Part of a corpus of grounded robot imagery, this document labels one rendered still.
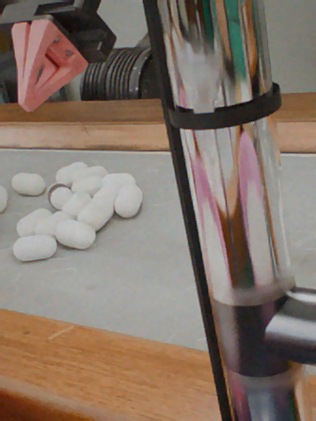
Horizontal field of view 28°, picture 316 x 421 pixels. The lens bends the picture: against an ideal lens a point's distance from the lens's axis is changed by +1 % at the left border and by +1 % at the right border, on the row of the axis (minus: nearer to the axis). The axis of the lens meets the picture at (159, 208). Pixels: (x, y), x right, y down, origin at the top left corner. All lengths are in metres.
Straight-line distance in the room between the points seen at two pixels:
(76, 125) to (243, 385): 0.57
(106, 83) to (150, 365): 0.69
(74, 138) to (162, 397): 0.48
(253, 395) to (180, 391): 0.10
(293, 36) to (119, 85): 1.75
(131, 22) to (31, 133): 2.20
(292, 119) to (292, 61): 2.06
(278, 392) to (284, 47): 2.49
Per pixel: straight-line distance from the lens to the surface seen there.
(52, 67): 0.65
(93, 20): 0.62
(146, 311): 0.38
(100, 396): 0.28
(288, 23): 2.62
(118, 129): 0.68
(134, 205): 0.49
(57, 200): 0.54
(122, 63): 0.94
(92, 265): 0.44
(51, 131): 0.74
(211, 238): 0.15
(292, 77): 2.66
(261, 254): 0.15
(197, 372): 0.28
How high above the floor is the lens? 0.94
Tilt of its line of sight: 23 degrees down
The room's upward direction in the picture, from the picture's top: 12 degrees counter-clockwise
